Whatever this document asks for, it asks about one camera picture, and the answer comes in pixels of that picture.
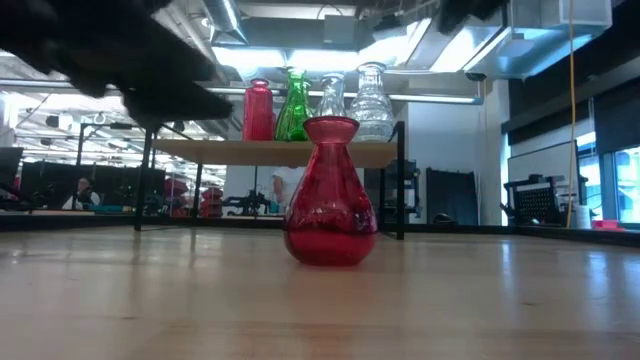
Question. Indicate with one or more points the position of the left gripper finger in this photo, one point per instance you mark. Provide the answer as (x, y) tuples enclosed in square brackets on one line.
[(175, 107)]

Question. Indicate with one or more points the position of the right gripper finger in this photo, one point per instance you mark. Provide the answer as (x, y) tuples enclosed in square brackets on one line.
[(465, 12)]

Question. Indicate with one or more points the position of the red cylindrical glass vase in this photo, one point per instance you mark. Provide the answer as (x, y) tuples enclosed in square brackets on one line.
[(257, 115)]

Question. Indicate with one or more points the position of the green tall glass vase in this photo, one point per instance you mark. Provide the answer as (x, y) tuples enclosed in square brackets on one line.
[(292, 117)]

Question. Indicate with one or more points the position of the clear ribbed glass vase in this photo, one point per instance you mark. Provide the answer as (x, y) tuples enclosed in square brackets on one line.
[(375, 107)]

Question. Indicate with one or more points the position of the clear swirl glass vase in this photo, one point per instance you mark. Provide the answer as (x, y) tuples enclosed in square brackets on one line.
[(331, 100)]

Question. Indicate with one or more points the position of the red bulbous glass vase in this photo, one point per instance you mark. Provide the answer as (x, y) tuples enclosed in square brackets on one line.
[(330, 215)]

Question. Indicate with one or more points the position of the background black robot arm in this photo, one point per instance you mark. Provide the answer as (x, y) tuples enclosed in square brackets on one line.
[(247, 202)]

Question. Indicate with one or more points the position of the red bin stack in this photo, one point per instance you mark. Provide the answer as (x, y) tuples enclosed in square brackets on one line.
[(175, 197), (212, 200)]

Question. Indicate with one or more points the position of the bright ceiling light panel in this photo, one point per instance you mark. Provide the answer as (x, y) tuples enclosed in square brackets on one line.
[(260, 57)]

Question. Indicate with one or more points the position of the teal tray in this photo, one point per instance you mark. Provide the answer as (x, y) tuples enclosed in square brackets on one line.
[(107, 207)]

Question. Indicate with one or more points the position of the grey ceiling box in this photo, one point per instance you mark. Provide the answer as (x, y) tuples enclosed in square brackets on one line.
[(340, 32)]

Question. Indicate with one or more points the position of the person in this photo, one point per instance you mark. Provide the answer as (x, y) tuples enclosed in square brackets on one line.
[(82, 197), (282, 185)]

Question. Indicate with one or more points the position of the black curtain partition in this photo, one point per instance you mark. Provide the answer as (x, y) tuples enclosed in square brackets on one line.
[(45, 182)]

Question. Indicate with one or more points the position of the black panel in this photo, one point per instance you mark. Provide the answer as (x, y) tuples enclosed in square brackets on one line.
[(450, 197)]

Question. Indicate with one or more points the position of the black equipment rack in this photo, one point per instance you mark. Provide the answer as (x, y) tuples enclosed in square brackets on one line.
[(392, 200)]

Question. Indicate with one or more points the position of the black perforated rack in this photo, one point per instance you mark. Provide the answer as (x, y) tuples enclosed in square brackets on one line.
[(540, 202)]

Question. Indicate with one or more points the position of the black dome object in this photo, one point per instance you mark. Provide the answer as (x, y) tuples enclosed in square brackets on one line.
[(443, 218)]

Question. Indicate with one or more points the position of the window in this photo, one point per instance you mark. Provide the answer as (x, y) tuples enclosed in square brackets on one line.
[(620, 185)]

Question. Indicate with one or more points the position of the white paper roll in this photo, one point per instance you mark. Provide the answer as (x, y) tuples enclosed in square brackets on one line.
[(582, 216)]

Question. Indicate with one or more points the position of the pink tray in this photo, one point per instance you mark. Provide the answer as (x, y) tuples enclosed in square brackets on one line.
[(607, 225)]

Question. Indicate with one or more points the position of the black ceiling camera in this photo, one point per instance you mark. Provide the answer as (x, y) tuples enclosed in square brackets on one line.
[(475, 77)]

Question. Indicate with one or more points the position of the wooden shelf black metal frame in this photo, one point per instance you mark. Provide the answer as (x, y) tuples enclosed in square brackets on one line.
[(225, 152)]

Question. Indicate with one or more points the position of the large white ceiling duct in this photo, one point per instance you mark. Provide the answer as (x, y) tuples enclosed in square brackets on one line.
[(525, 60)]

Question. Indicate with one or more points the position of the silver ceiling duct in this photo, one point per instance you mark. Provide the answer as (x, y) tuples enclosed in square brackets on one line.
[(220, 20)]

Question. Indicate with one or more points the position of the black aluminium rig frame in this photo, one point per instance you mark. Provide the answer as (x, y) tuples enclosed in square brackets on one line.
[(200, 223)]

